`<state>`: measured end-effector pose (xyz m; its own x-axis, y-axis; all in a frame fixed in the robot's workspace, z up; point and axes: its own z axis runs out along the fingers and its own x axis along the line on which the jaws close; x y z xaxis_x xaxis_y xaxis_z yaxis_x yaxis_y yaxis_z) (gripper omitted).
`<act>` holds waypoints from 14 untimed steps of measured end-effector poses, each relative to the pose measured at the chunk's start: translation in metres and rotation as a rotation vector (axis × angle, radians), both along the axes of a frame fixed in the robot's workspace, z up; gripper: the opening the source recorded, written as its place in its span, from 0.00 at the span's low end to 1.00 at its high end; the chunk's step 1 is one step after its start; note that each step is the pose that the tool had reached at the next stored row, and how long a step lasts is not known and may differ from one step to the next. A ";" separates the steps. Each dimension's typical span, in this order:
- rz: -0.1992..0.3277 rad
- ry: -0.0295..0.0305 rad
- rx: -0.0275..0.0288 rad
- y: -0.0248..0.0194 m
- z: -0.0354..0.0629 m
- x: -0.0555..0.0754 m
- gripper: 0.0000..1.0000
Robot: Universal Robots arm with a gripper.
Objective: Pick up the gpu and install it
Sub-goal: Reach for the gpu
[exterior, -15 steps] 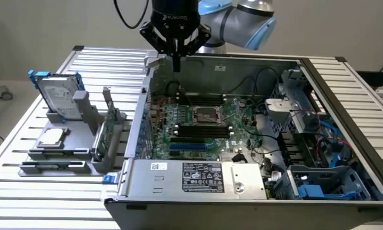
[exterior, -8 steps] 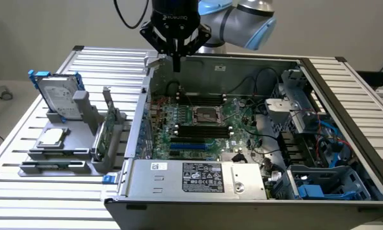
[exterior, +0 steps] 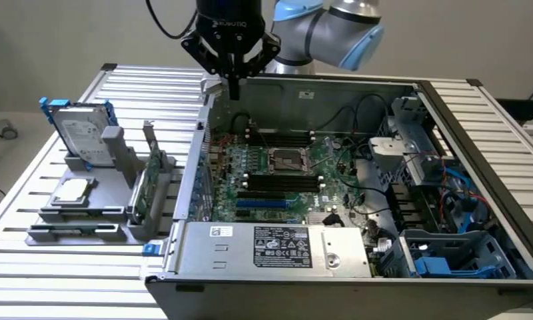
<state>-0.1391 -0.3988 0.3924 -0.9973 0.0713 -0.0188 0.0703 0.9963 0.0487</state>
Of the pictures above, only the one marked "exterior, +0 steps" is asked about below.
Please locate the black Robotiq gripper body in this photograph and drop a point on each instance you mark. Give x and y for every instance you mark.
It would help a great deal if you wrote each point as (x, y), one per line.
(231, 30)

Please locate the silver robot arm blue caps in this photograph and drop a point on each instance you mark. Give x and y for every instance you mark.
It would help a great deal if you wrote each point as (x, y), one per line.
(337, 30)

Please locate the black RAM slot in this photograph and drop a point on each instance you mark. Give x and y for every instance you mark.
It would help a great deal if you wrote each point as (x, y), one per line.
(284, 180)
(284, 176)
(280, 137)
(284, 184)
(280, 134)
(280, 141)
(284, 189)
(280, 130)

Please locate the CPU socket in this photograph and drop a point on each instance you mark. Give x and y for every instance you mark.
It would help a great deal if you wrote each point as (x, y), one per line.
(291, 160)

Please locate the hard disk in blue carrier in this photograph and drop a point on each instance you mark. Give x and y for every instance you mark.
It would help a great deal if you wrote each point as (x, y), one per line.
(81, 133)

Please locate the grey parts rack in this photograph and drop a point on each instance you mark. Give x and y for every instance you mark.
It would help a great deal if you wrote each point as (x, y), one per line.
(115, 156)

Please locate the green graphics card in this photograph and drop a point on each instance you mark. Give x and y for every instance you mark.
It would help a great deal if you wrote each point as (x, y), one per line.
(149, 180)

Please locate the green motherboard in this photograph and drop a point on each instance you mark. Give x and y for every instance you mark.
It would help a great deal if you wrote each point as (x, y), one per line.
(337, 173)

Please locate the silver metal drive cage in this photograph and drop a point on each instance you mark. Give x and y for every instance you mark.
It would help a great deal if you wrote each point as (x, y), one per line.
(404, 146)

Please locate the blue expansion slot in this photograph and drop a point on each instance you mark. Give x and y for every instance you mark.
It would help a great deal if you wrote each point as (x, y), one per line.
(264, 202)

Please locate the silver CPU chip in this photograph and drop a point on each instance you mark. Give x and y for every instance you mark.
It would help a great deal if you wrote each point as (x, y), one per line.
(75, 189)

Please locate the black caster wheel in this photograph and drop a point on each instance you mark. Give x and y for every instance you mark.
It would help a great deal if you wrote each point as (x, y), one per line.
(8, 131)

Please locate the silver chipset heatsink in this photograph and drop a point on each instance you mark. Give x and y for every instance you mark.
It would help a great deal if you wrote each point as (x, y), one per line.
(323, 218)

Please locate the black power supply label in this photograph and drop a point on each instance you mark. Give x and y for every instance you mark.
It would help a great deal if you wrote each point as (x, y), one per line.
(283, 247)

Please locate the small blue clip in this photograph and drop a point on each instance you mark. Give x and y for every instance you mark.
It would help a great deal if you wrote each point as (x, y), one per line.
(151, 250)

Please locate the silver power supply unit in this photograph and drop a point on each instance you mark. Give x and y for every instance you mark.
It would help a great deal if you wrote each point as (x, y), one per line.
(235, 253)

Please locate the black side block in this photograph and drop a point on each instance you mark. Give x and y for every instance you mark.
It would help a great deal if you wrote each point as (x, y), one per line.
(517, 111)

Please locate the green RAM stick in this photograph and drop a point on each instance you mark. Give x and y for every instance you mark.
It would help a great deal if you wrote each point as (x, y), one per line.
(71, 229)

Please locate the grey disk bay blue latch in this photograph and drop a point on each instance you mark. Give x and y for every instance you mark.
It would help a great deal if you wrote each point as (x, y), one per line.
(448, 243)

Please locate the open black PC case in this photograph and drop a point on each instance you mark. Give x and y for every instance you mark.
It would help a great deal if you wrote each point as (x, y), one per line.
(381, 293)

